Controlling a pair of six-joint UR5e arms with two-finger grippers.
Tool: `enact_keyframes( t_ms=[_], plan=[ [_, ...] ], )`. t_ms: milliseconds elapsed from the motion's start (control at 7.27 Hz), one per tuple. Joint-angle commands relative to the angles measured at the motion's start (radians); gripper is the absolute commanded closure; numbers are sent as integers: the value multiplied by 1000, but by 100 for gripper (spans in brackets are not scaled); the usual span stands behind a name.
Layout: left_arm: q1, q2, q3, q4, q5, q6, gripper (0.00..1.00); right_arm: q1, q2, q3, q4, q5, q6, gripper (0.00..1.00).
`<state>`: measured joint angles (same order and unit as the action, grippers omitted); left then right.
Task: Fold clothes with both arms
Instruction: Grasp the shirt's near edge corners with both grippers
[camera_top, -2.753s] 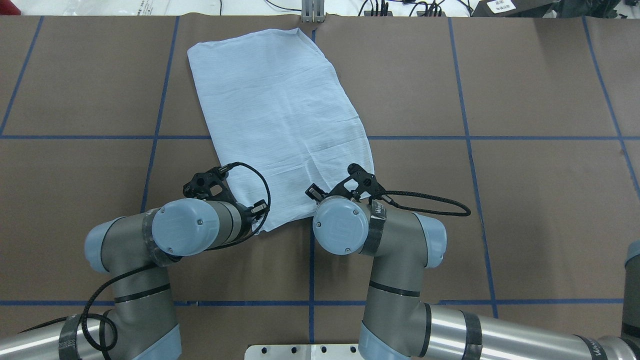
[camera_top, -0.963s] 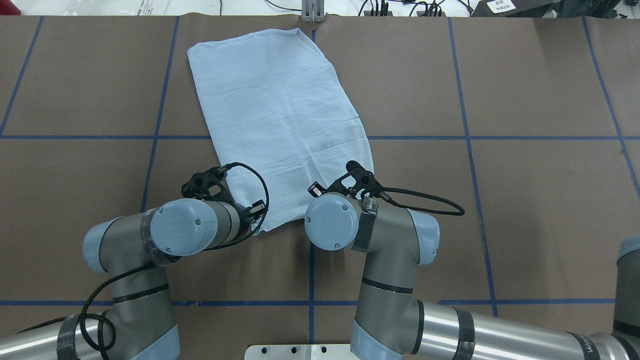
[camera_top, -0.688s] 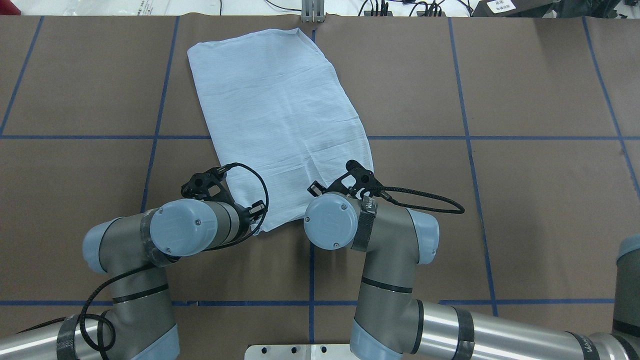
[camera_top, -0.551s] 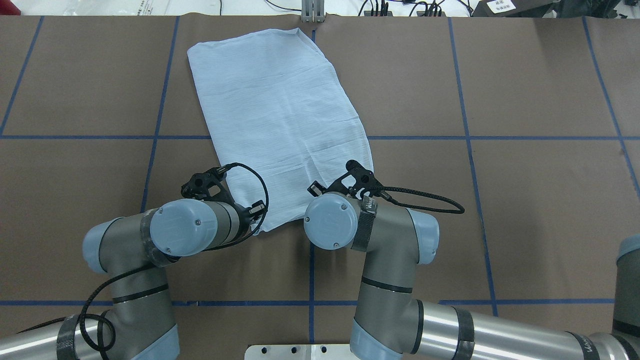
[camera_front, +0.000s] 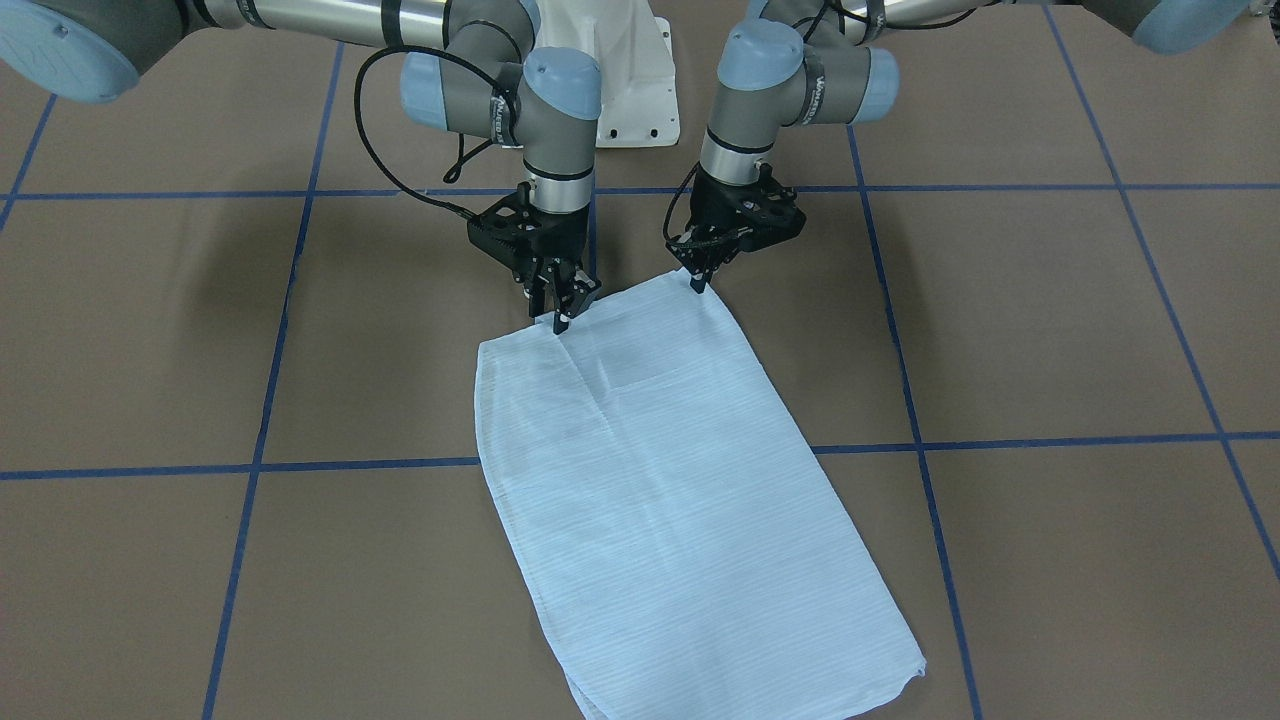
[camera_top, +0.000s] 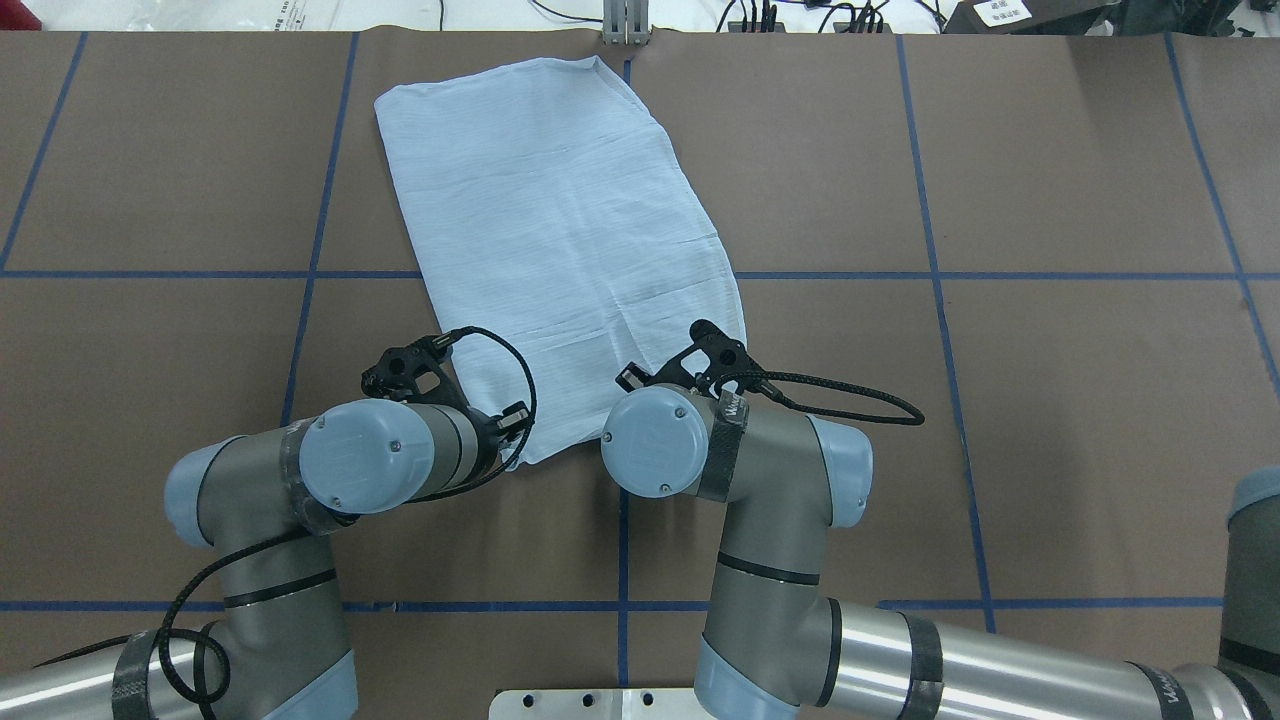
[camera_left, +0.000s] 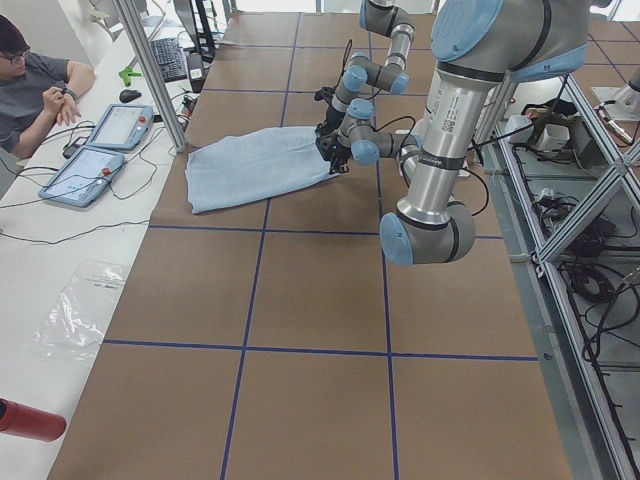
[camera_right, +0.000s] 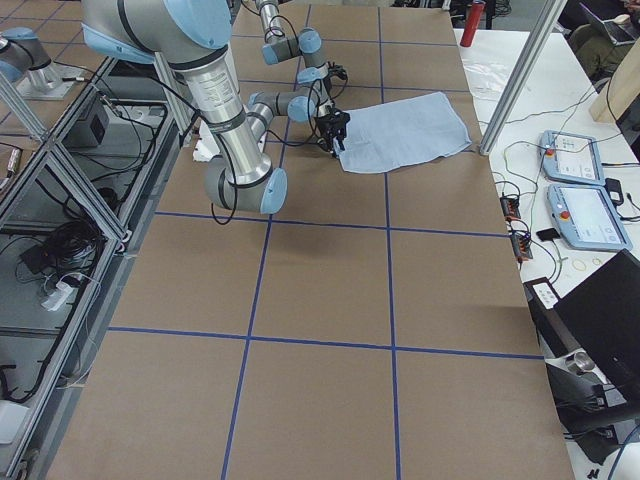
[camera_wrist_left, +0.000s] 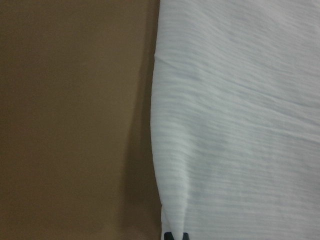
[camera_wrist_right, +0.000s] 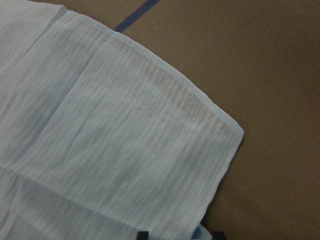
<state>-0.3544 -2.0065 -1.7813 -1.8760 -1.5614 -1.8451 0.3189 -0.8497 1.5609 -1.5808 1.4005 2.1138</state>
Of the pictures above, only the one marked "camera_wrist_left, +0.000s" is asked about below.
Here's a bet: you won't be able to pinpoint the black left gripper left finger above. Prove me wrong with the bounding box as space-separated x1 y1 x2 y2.
163 232 175 240

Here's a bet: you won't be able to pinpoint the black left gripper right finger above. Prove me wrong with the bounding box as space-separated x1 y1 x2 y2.
182 232 190 240

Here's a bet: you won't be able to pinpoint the light blue button-up shirt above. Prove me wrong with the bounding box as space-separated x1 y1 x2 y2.
150 0 320 240

